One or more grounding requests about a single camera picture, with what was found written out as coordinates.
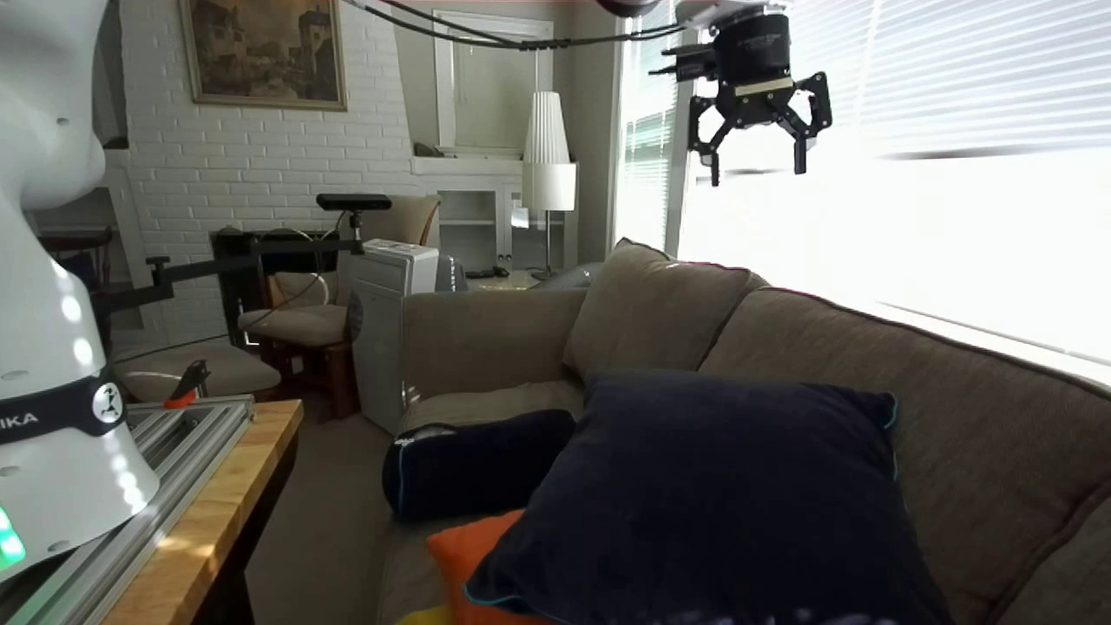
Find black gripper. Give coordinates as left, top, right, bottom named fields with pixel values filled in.
left=683, top=9, right=836, bottom=192

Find navy pillow with teal piping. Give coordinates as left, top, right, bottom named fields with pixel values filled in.
left=462, top=371, right=959, bottom=625

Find orange pillow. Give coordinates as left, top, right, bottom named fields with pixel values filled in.
left=420, top=508, right=533, bottom=625

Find white floor lamp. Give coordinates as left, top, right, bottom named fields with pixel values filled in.
left=518, top=87, right=584, bottom=280

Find grey-brown sofa back cushion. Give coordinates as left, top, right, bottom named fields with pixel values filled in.
left=559, top=236, right=772, bottom=391
left=1001, top=481, right=1111, bottom=625
left=699, top=286, right=1111, bottom=625

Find white window blinds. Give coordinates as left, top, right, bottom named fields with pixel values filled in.
left=680, top=0, right=1111, bottom=391

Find white framed mirror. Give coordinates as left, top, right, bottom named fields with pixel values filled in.
left=394, top=6, right=559, bottom=160

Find white shelf unit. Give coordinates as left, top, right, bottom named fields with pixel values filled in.
left=409, top=149, right=533, bottom=275

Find grey-brown fabric sofa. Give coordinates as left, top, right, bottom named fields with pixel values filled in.
left=367, top=236, right=1111, bottom=625

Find white air purifier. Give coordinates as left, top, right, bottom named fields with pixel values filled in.
left=338, top=236, right=462, bottom=436

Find tan glider armchair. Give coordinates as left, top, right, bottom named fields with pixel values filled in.
left=236, top=186, right=447, bottom=419

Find tan ottoman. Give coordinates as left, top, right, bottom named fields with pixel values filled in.
left=114, top=339, right=290, bottom=406

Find red clamp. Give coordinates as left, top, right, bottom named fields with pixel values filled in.
left=161, top=357, right=217, bottom=413

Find wooden table with black legs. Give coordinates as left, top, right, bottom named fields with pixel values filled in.
left=100, top=394, right=308, bottom=625

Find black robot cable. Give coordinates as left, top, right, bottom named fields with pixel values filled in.
left=344, top=0, right=699, bottom=53

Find black camera bar on stand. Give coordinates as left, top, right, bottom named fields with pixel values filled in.
left=314, top=192, right=395, bottom=253

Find framed wall picture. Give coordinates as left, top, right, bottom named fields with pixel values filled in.
left=173, top=0, right=352, bottom=116

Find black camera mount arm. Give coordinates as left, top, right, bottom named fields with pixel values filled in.
left=87, top=223, right=352, bottom=350

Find aluminium extrusion base frame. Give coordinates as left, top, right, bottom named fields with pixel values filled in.
left=0, top=394, right=256, bottom=625

